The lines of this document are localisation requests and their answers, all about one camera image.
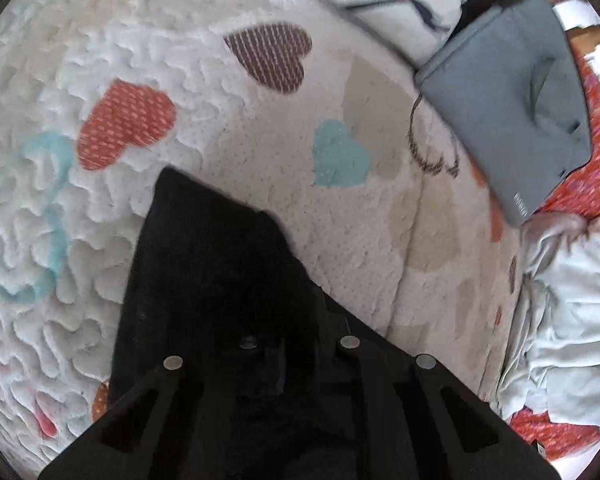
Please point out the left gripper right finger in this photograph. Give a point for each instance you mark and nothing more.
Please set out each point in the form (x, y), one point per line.
(367, 410)

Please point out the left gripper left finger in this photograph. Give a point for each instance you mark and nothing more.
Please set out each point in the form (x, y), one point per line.
(200, 414)

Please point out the black pants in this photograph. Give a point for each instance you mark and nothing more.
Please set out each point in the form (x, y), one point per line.
(215, 282)

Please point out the white crumpled blanket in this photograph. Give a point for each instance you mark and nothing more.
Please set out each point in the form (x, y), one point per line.
(552, 362)

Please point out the red floral pillow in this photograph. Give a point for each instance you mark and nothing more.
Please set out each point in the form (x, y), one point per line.
(579, 194)

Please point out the grey laptop bag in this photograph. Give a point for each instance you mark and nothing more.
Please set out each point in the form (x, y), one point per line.
(509, 88)

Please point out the heart patterned quilt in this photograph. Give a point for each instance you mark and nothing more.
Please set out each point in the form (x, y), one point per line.
(281, 104)

